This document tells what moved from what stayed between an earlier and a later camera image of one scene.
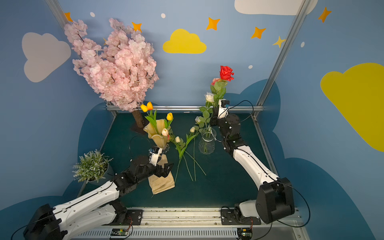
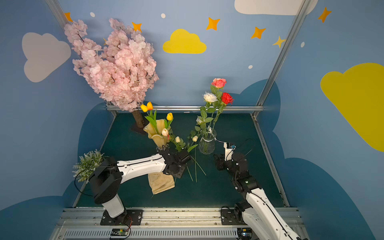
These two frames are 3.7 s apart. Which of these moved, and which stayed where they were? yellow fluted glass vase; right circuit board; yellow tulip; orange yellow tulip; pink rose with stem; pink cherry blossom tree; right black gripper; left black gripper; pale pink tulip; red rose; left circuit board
Moved: right black gripper; red rose; left black gripper
Stayed: left circuit board; pink rose with stem; yellow fluted glass vase; yellow tulip; right circuit board; orange yellow tulip; pink cherry blossom tree; pale pink tulip
